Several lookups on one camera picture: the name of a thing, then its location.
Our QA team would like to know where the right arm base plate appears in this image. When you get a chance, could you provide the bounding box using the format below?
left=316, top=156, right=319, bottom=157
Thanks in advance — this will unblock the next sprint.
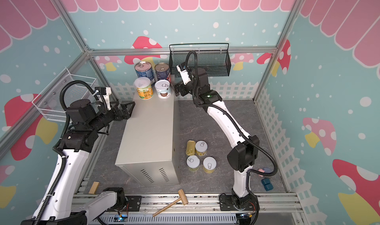
left=219, top=193, right=260, bottom=211

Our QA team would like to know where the dark blue chopped tomato can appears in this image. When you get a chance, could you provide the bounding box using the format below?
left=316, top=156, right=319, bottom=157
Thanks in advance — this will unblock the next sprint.
left=154, top=63, right=171, bottom=82

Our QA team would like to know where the peach fruit can plastic lid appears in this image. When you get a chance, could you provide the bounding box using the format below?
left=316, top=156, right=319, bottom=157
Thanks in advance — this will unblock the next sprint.
left=134, top=77, right=153, bottom=100

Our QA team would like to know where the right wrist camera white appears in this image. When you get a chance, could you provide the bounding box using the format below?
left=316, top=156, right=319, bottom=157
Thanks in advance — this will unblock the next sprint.
left=176, top=63, right=193, bottom=85

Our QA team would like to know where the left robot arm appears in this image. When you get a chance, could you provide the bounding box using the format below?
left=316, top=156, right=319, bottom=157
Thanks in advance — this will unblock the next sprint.
left=21, top=80, right=136, bottom=225

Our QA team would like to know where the blue grey toy block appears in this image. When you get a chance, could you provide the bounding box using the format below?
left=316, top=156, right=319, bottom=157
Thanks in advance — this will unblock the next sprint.
left=263, top=167, right=273, bottom=174

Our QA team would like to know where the white wire wall basket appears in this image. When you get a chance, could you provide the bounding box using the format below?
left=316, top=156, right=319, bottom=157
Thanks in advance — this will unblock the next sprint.
left=32, top=69, right=99, bottom=122

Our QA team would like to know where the blue soup can pink lid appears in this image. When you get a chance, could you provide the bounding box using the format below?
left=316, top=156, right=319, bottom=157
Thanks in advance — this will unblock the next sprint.
left=134, top=61, right=155, bottom=85

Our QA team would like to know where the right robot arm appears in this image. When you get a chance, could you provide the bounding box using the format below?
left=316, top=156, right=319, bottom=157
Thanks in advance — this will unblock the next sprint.
left=174, top=51, right=278, bottom=211

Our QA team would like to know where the wooden block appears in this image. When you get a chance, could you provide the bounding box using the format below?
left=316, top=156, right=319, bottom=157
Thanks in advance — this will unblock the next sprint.
left=89, top=181, right=100, bottom=194

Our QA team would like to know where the fruit can white lid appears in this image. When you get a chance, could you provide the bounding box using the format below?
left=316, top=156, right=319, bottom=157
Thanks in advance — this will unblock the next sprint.
left=195, top=140, right=208, bottom=156
left=203, top=157, right=217, bottom=174
left=154, top=80, right=172, bottom=99
left=186, top=155, right=200, bottom=172

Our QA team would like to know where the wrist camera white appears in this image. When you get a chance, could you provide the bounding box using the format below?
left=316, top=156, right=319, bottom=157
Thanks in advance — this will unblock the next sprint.
left=176, top=63, right=193, bottom=85
left=95, top=86, right=112, bottom=111

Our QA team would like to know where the gold can lying down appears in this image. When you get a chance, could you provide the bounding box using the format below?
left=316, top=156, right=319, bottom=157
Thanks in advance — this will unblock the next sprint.
left=186, top=140, right=196, bottom=156

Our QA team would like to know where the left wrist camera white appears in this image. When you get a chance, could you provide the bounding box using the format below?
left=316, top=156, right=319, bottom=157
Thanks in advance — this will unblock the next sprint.
left=95, top=86, right=112, bottom=111

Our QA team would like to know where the grey metal cabinet counter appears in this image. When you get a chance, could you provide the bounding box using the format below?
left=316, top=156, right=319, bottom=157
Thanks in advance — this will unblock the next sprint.
left=115, top=90, right=180, bottom=187

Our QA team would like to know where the black mesh wall basket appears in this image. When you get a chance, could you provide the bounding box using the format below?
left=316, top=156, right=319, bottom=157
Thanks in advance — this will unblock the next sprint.
left=169, top=43, right=231, bottom=77

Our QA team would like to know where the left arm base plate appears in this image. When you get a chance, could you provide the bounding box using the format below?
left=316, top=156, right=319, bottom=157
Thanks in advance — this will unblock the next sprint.
left=118, top=195, right=142, bottom=213

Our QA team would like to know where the wooden mallet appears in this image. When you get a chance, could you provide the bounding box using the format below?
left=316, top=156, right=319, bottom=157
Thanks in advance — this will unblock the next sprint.
left=152, top=189, right=189, bottom=217

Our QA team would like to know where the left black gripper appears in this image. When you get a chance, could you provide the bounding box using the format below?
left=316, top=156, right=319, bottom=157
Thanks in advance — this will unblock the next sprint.
left=88, top=100, right=136, bottom=132

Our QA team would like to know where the teal toy block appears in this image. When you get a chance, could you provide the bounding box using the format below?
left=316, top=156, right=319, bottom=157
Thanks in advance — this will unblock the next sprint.
left=261, top=178, right=274, bottom=191

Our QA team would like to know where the pink toy block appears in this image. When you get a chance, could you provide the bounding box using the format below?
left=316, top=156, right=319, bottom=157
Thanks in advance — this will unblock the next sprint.
left=258, top=169, right=265, bottom=177

